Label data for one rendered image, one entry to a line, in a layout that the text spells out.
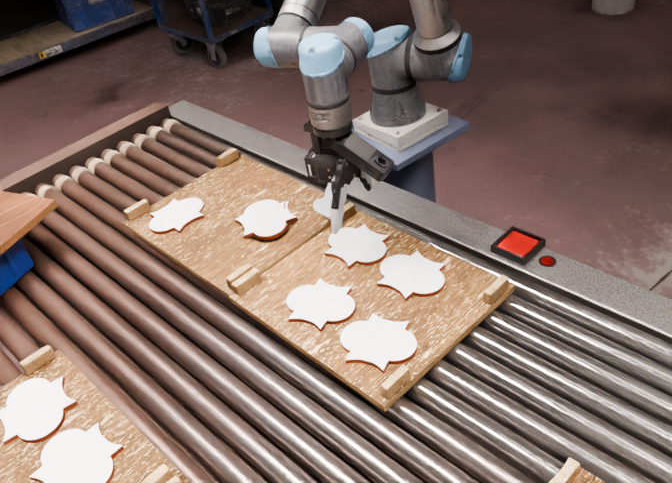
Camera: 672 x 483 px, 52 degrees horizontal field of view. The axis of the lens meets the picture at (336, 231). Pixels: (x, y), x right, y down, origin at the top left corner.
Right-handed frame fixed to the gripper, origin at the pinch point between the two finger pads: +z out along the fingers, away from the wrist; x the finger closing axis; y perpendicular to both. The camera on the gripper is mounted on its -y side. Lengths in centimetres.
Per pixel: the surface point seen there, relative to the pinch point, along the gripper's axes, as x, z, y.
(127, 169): -13, 11, 76
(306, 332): 24.9, 8.3, -1.3
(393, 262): 3.6, 7.4, -8.9
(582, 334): 8.0, 9.8, -45.2
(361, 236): -1.8, 7.4, 0.7
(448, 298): 8.6, 8.3, -21.9
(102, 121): -160, 104, 267
